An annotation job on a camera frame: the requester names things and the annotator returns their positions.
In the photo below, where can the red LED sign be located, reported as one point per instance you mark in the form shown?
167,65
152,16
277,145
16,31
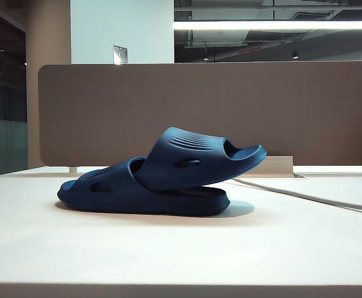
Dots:
250,50

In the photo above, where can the metal wall plate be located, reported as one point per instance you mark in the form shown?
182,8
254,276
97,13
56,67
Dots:
120,55

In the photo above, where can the dark glass door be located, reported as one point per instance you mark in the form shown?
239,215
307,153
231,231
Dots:
10,93

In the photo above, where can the white ceiling light strip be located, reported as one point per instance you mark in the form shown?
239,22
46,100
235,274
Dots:
261,25

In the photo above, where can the brown desk partition panel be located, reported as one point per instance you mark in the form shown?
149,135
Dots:
199,93

